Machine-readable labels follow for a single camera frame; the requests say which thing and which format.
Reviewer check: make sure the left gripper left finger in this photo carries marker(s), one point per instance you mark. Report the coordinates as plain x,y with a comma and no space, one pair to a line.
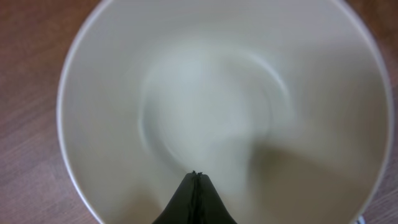
183,204

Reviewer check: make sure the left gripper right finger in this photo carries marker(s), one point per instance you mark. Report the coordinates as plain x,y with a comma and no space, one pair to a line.
208,206

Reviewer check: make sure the white bowl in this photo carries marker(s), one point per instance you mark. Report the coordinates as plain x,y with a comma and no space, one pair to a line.
285,105

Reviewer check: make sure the white digital kitchen scale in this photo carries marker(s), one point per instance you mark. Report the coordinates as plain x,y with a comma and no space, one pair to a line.
360,220

